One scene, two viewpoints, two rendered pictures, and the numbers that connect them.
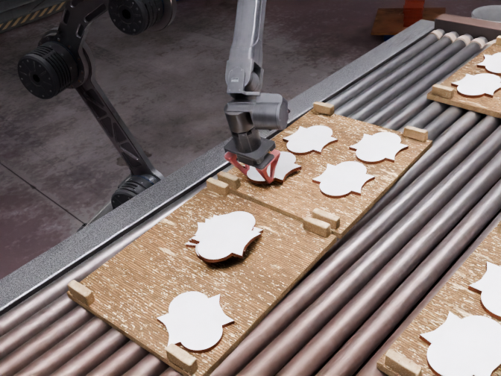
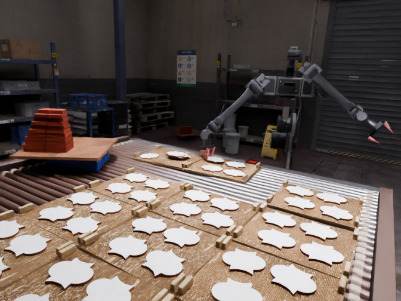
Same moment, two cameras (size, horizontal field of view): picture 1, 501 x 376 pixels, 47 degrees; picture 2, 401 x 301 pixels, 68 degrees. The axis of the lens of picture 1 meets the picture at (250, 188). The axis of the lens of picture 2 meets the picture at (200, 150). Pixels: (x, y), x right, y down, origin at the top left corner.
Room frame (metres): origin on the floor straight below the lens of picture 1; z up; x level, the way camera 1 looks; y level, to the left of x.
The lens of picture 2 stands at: (0.44, -1.94, 1.56)
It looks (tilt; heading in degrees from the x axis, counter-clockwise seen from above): 15 degrees down; 73
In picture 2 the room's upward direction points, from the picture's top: 2 degrees clockwise
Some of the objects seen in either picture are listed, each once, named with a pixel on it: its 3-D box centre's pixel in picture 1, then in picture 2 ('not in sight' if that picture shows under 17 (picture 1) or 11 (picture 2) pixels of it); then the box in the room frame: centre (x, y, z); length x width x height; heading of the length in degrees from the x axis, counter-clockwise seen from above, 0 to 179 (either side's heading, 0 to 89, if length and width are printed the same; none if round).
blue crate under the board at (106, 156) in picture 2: not in sight; (80, 156); (0.24, 0.08, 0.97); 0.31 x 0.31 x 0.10; 76
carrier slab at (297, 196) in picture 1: (324, 163); (223, 168); (1.15, -0.18, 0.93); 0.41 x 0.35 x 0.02; 136
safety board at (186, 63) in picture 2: not in sight; (186, 68); (2.31, 5.72, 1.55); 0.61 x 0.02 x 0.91; 131
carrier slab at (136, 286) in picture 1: (204, 265); (170, 157); (0.84, 0.11, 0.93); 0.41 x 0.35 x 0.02; 137
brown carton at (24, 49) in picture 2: not in sight; (21, 50); (-0.98, 4.00, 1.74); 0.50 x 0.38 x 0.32; 41
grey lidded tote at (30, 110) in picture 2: not in sight; (31, 108); (-0.92, 4.04, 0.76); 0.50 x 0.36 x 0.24; 47
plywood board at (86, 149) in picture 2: not in sight; (70, 147); (0.18, 0.10, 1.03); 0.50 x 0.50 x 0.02; 76
